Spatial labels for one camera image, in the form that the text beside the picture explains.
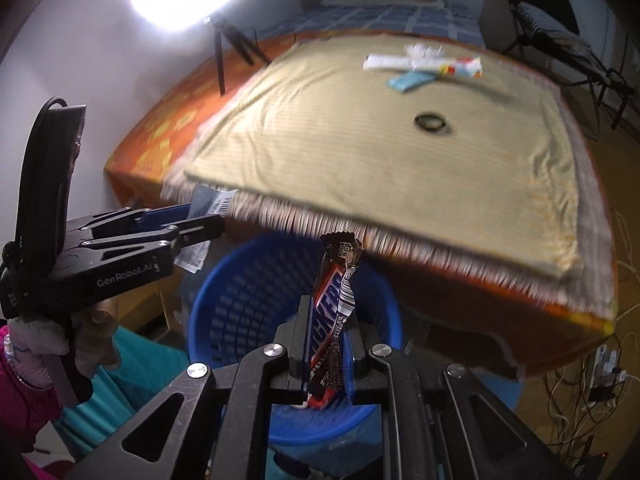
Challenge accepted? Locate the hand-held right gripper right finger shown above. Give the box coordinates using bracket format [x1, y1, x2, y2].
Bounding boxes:
[345, 320, 576, 480]

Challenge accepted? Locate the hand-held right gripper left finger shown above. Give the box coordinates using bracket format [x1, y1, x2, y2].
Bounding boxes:
[65, 296, 313, 480]

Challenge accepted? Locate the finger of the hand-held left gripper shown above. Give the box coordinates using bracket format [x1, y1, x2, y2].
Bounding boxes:
[82, 214, 226, 266]
[67, 202, 201, 241]

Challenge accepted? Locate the grey sachet packet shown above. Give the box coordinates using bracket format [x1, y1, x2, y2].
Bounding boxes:
[175, 183, 241, 275]

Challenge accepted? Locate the brown chocolate bar wrapper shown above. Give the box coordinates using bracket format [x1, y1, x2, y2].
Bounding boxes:
[306, 230, 363, 408]

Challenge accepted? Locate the blue plastic basket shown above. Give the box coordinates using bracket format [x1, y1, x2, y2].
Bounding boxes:
[189, 232, 403, 446]

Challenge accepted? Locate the person's left forearm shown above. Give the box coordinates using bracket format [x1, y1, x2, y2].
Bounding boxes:
[0, 316, 71, 466]

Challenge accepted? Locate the person's left hand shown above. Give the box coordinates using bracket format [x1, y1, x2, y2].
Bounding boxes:
[74, 309, 120, 377]

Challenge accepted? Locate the orange floral bedsheet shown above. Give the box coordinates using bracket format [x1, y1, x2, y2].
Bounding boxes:
[104, 30, 618, 381]

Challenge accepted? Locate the person's teal trouser leg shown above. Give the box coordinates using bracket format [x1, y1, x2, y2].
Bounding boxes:
[52, 324, 223, 463]

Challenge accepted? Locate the black tripod stand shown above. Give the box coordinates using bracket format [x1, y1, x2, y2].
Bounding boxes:
[205, 16, 273, 96]

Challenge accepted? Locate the yellow striped cloth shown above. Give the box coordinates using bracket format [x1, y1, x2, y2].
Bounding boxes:
[184, 39, 586, 281]

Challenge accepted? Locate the white blue tape roll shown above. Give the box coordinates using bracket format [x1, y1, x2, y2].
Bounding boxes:
[387, 71, 436, 95]

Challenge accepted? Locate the white power strip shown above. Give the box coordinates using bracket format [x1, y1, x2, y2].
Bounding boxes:
[587, 345, 626, 403]

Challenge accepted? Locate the long white snack wrapper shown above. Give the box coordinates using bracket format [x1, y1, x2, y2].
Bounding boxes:
[363, 54, 483, 80]

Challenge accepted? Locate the blue checkered bedsheet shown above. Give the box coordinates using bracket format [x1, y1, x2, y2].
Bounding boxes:
[295, 0, 483, 46]

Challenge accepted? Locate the plaid fringed blanket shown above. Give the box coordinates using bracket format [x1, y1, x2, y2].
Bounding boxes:
[160, 35, 617, 321]

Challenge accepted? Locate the striped cloth on chair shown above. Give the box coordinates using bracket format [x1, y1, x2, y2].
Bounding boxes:
[515, 1, 608, 61]

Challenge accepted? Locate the power strip with cables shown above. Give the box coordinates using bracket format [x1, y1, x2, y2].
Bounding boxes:
[542, 330, 640, 461]

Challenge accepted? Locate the black ring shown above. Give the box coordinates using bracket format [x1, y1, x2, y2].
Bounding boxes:
[414, 111, 448, 134]

